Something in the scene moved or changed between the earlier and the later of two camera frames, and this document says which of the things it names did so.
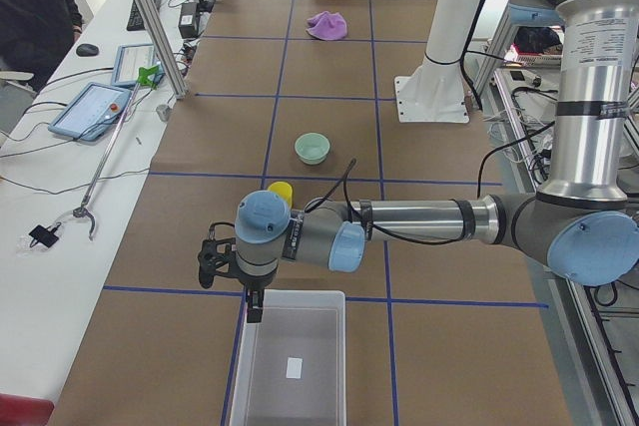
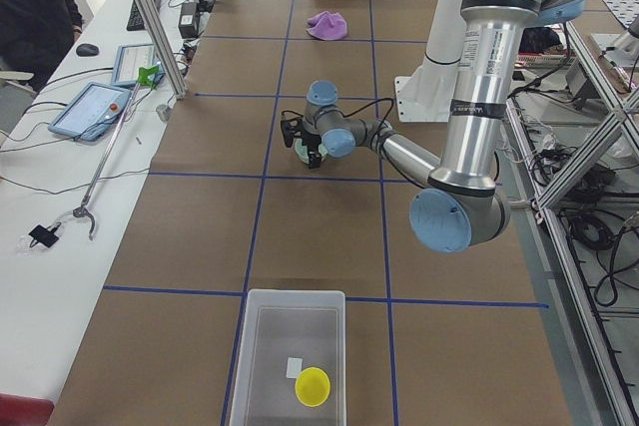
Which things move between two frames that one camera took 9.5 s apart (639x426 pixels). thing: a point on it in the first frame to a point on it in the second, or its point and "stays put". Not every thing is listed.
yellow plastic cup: (284, 190) to (313, 386)
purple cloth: (327, 26) stays put
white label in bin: (294, 367) stays put
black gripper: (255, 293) to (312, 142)
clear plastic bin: (292, 368) stays put
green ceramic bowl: (312, 148) stays put
